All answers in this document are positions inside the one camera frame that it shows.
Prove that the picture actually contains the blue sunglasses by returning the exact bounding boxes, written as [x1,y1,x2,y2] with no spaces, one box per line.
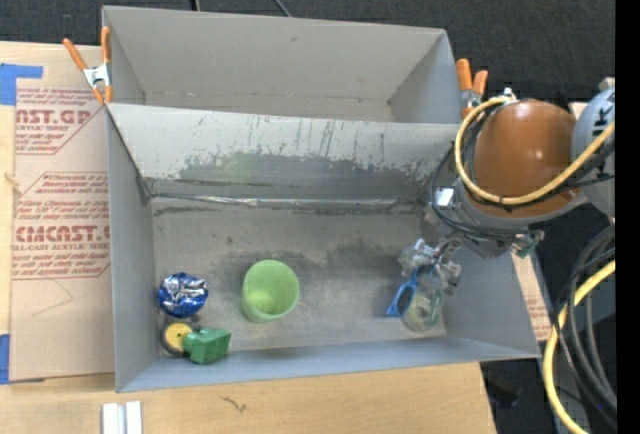
[385,266,422,318]

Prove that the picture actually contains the brown cardboard board, red print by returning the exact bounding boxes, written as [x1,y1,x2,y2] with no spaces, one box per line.
[0,40,554,386]

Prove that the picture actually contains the grey metal bin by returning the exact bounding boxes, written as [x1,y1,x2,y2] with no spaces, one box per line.
[101,5,543,394]

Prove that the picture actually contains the light green plastic cup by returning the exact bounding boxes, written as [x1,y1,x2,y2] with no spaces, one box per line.
[241,259,301,324]

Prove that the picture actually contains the blue and silver crumpled packet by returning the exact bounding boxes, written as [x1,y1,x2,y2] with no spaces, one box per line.
[157,271,210,319]

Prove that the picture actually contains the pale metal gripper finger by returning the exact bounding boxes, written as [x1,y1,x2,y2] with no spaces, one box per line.
[425,259,462,296]
[398,237,460,271]

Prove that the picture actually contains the green toy block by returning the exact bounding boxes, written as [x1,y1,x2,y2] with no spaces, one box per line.
[182,327,233,366]

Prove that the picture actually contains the clear glass jar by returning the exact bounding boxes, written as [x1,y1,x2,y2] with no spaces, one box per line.
[402,274,446,334]

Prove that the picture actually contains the yellow and black round toy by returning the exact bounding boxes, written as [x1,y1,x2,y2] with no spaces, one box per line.
[160,321,195,357]

